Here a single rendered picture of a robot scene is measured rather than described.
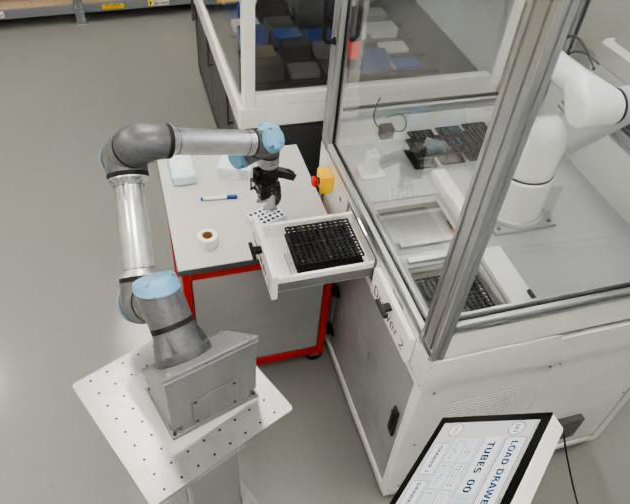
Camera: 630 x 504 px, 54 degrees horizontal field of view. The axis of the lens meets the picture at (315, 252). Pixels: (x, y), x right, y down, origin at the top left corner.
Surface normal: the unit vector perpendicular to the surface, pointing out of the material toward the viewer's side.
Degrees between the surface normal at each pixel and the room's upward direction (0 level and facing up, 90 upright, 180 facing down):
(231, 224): 0
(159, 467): 0
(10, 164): 0
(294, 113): 90
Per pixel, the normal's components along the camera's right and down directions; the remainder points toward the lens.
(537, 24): -0.96, 0.15
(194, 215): 0.07, -0.70
